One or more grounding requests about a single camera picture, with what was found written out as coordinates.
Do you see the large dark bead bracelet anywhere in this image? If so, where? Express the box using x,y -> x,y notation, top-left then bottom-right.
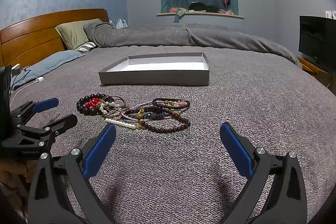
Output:
76,93 -> 115,116

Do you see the white plastic bag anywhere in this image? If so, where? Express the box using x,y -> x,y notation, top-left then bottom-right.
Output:
116,19 -> 128,29

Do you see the grey cardboard box tray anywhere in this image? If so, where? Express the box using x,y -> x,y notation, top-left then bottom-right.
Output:
98,52 -> 210,86

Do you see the red bead charm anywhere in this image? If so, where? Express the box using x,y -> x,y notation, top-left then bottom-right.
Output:
85,98 -> 101,109

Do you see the white pearl bracelet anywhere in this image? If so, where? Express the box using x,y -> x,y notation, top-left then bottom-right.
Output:
99,101 -> 137,130

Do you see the blue pillow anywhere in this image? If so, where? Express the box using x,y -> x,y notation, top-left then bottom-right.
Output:
11,50 -> 85,90

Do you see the olive green pillow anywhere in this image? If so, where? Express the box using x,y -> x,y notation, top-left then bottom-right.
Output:
55,19 -> 102,51

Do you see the blue crystal bead bracelet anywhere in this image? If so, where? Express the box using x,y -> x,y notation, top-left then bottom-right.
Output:
128,105 -> 172,122

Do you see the white charger cable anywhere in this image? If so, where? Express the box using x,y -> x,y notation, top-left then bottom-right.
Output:
10,76 -> 45,104

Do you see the wooden headboard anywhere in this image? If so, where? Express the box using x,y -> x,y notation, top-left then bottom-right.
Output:
1,9 -> 109,67

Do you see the black clothes pile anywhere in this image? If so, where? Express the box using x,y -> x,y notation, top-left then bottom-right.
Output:
189,2 -> 219,13

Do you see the wooden window sill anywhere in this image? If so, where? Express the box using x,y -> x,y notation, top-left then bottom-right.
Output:
156,11 -> 244,19

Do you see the dark red bead bracelet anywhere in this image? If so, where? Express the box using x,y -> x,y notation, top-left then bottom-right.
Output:
141,108 -> 192,134

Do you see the silver ring bangle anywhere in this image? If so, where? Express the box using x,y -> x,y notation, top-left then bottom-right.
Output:
103,96 -> 126,109

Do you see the person's left hand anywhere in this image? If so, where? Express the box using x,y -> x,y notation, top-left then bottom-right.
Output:
0,159 -> 38,189

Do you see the wooden tv stand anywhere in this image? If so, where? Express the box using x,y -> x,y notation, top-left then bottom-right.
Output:
298,57 -> 335,89

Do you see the black television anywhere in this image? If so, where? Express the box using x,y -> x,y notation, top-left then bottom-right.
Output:
298,15 -> 335,69

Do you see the grey rolled duvet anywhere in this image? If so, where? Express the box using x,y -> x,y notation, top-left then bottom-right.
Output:
83,23 -> 302,68

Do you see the white wall hook rack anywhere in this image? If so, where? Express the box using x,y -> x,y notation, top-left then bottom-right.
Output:
325,10 -> 336,20

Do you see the striped pillow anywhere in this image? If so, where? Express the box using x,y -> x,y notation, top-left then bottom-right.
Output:
76,42 -> 97,53

